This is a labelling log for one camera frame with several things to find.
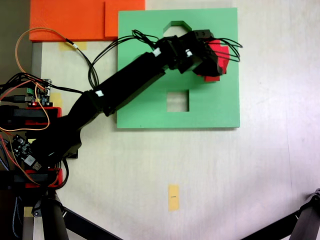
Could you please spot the long yellow tape strip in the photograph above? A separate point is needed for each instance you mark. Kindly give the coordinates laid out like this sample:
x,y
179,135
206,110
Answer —
x,y
174,200

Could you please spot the small yellow tape piece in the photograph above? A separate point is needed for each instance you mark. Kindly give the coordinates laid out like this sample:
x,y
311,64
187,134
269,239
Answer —
x,y
27,212
57,100

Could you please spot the orange flat block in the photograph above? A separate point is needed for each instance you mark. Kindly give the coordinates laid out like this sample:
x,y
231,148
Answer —
x,y
67,20

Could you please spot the red base clamp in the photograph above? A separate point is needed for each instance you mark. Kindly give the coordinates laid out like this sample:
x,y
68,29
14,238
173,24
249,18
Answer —
x,y
59,175
56,112

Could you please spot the red cross columnar block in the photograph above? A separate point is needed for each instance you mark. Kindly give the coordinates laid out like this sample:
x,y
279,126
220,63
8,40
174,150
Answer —
x,y
223,57

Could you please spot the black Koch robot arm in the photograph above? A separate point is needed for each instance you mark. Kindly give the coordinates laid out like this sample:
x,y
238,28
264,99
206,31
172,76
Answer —
x,y
125,80

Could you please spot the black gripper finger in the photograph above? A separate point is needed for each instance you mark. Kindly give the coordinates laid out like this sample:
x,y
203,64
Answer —
x,y
208,66

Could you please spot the black tripod leg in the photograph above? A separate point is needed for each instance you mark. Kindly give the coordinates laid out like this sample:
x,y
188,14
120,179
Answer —
x,y
52,225
307,220

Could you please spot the green shape-hole board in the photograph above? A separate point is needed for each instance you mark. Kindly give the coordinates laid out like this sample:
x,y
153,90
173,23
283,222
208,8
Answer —
x,y
220,105

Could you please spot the green-terminal circuit board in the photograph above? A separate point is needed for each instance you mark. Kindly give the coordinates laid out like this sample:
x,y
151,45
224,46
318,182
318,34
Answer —
x,y
42,98

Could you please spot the black driver circuit board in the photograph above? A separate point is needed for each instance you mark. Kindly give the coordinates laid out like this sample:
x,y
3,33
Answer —
x,y
22,147

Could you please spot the wide yellow tape strip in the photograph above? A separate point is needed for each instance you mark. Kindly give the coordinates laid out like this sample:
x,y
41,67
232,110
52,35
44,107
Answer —
x,y
82,46

